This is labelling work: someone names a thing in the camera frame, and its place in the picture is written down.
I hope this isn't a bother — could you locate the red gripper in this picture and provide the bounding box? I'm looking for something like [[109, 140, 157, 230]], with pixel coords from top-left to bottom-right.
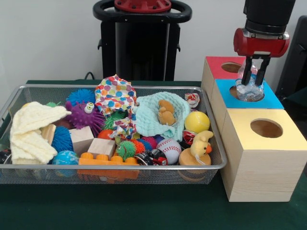
[[234, 28, 290, 86]]

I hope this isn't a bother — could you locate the crushed clear plastic bottle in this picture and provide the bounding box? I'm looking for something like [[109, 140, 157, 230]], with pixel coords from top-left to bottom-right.
[[235, 58, 266, 103]]

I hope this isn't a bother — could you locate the wooden three-hole box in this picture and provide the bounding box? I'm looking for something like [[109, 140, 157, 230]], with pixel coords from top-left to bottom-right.
[[201, 56, 307, 203]]

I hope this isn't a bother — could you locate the silver mesh bin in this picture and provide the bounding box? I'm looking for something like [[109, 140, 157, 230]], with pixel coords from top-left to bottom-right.
[[0, 84, 228, 185]]

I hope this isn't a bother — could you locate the black panel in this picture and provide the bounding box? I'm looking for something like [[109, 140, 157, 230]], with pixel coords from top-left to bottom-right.
[[275, 15, 307, 96]]

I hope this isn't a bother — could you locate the yellow tennis ball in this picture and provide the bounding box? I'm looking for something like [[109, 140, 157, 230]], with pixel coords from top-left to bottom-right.
[[184, 111, 211, 134]]

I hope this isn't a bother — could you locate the yellow plush duck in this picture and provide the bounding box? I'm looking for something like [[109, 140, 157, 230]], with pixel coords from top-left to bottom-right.
[[189, 130, 213, 160]]

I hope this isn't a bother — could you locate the brown plush toy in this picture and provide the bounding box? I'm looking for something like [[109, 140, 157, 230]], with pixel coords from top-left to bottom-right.
[[157, 99, 177, 126]]

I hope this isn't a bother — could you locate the white toy baseball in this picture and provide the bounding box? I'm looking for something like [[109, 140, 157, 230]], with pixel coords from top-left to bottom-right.
[[155, 138, 182, 165]]

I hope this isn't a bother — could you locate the mint green cloth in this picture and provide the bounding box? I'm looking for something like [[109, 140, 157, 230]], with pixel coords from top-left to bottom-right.
[[132, 92, 191, 144]]

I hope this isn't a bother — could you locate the polka dot cloth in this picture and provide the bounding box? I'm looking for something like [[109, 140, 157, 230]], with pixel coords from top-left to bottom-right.
[[94, 74, 138, 141]]

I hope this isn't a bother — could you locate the orange building brick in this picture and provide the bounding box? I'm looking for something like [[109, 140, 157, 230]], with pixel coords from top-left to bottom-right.
[[78, 152, 140, 166]]

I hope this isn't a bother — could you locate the blue spiky ball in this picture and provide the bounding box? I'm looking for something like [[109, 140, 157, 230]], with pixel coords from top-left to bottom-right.
[[66, 88, 96, 106]]

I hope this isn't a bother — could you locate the dark green tablecloth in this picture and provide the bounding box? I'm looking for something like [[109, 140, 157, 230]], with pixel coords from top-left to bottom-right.
[[0, 80, 307, 230]]

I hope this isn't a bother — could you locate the purple spiky monster toy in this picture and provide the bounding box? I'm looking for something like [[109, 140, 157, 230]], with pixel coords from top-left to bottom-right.
[[64, 100, 106, 137]]

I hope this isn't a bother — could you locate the cream knitted cloth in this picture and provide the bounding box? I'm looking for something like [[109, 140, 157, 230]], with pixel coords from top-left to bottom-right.
[[10, 101, 72, 165]]

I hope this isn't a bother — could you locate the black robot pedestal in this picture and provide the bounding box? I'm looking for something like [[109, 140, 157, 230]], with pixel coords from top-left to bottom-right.
[[93, 0, 192, 81]]

